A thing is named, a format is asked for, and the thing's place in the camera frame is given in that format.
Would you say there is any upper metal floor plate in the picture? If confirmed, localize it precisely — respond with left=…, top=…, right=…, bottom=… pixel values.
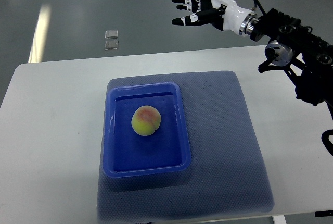
left=105, top=30, right=119, bottom=39

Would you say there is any blue grey textured mat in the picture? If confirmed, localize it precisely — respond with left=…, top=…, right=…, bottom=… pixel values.
left=97, top=71, right=274, bottom=223

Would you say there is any green red peach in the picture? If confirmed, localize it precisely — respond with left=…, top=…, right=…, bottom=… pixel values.
left=131, top=105, right=161, bottom=136

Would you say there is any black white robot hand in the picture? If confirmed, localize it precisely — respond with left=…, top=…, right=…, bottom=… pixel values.
left=172, top=0, right=259, bottom=36

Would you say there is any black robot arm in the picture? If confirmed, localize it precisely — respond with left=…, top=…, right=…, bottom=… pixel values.
left=246, top=0, right=332, bottom=111

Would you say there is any lower metal floor plate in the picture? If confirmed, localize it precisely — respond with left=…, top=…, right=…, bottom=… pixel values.
left=105, top=40, right=119, bottom=50

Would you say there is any blue plastic tray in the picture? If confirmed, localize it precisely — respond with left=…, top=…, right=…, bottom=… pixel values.
left=101, top=82, right=191, bottom=179

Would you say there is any metal floor plate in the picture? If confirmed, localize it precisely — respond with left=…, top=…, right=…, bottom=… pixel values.
left=105, top=40, right=119, bottom=50
left=105, top=30, right=119, bottom=39

